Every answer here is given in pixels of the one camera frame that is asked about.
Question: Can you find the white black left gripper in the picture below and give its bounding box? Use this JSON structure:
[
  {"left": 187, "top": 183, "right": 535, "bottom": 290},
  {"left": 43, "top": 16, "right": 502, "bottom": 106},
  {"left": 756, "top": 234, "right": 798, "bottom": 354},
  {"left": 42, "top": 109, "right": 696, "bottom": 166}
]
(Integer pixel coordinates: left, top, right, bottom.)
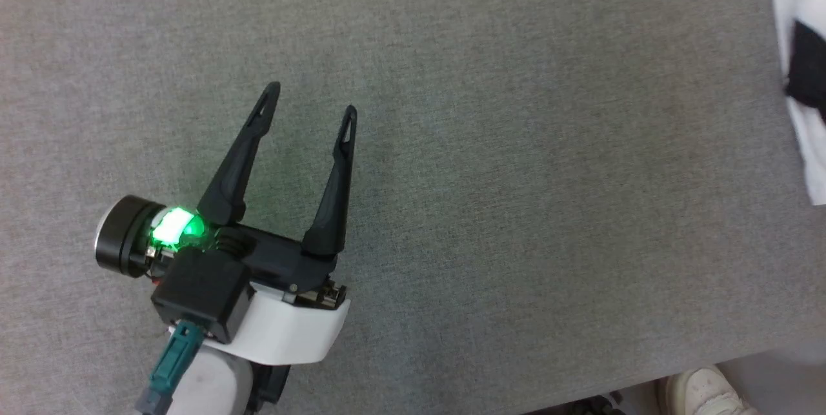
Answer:
[{"left": 95, "top": 81, "right": 358, "bottom": 365}]

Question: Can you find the white black long-sleeve shirt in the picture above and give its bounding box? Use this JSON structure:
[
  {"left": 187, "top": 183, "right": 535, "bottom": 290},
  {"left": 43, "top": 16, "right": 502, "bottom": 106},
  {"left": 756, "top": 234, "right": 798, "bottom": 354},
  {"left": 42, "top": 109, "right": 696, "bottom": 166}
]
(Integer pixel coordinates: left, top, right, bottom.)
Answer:
[{"left": 769, "top": 0, "right": 826, "bottom": 207}]

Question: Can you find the grey fabric sofa cushion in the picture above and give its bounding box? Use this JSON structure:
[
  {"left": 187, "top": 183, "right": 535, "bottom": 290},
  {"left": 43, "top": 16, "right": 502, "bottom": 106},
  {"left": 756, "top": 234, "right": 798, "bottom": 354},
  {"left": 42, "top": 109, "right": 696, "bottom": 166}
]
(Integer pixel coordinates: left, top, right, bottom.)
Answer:
[{"left": 0, "top": 0, "right": 826, "bottom": 415}]

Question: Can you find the white shoe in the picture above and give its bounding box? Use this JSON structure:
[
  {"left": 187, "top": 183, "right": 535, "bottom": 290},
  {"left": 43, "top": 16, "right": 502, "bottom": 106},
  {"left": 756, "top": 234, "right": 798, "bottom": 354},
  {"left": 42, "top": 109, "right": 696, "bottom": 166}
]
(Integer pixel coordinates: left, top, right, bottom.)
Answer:
[{"left": 664, "top": 365, "right": 760, "bottom": 415}]

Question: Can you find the left teal plug black cable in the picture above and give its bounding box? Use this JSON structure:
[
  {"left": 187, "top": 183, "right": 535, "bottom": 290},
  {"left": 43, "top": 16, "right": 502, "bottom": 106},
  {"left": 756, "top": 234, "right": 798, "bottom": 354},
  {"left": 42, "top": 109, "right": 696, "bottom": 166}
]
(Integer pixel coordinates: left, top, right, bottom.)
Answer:
[{"left": 134, "top": 321, "right": 205, "bottom": 415}]

